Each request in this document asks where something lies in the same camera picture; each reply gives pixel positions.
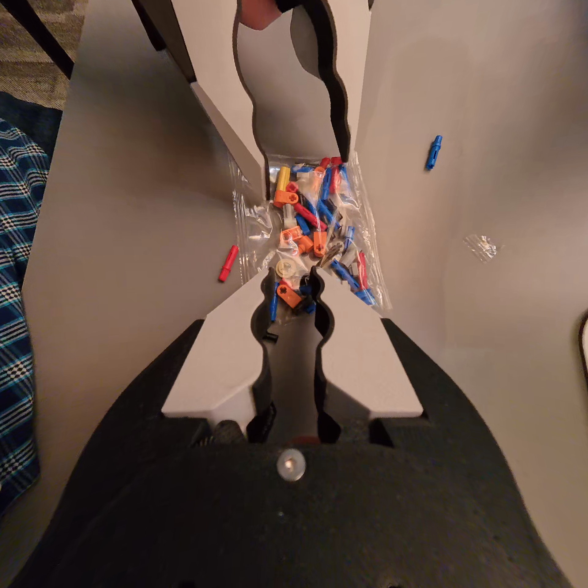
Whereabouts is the black furniture leg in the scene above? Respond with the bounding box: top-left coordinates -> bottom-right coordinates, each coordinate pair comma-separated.
7,0 -> 75,80

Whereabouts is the torn clear plastic scrap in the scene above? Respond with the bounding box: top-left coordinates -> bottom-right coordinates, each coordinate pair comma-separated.
463,234 -> 503,264

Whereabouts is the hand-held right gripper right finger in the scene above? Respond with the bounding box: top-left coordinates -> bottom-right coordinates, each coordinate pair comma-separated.
309,266 -> 424,444

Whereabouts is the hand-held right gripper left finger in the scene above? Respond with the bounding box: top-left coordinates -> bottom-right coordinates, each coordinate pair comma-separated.
161,267 -> 278,444

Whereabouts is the blue plaid clothing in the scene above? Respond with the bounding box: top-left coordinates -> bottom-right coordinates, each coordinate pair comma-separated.
0,92 -> 62,520

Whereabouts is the clear bag of lego pieces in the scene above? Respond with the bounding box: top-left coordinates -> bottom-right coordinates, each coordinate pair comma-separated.
228,149 -> 393,318

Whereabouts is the red lego pin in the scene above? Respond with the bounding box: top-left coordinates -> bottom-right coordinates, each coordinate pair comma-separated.
218,245 -> 240,282

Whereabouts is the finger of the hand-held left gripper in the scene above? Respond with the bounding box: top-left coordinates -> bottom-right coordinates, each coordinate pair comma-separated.
276,0 -> 374,160
165,0 -> 273,201

